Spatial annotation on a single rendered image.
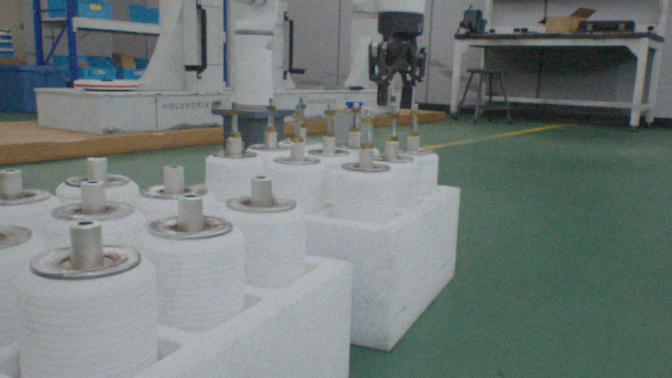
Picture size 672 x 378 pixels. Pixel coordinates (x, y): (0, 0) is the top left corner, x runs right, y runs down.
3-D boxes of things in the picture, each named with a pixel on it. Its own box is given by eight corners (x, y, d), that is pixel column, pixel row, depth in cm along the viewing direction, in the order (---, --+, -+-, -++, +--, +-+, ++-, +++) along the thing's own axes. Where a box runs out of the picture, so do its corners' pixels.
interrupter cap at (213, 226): (128, 235, 54) (128, 227, 54) (184, 218, 61) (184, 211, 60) (198, 248, 51) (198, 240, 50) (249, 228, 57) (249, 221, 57)
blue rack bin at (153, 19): (127, 26, 639) (126, 4, 635) (158, 28, 668) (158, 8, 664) (157, 25, 609) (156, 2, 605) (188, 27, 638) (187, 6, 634)
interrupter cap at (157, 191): (125, 197, 69) (124, 191, 69) (170, 187, 76) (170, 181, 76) (178, 205, 66) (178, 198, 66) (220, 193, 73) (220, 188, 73)
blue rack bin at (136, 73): (92, 78, 612) (91, 56, 608) (125, 78, 642) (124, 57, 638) (123, 79, 583) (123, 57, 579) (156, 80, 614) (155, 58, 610)
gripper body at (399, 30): (405, 6, 94) (402, 68, 96) (434, 11, 101) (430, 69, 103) (367, 7, 99) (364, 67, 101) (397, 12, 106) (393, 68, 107)
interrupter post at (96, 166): (83, 185, 75) (82, 158, 75) (98, 182, 77) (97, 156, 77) (97, 187, 74) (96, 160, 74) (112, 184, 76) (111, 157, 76)
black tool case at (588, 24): (581, 36, 537) (583, 23, 535) (635, 36, 517) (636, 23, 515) (576, 33, 507) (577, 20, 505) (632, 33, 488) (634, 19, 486)
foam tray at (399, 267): (170, 304, 104) (168, 199, 101) (283, 247, 139) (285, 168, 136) (388, 353, 88) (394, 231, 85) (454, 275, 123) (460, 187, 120)
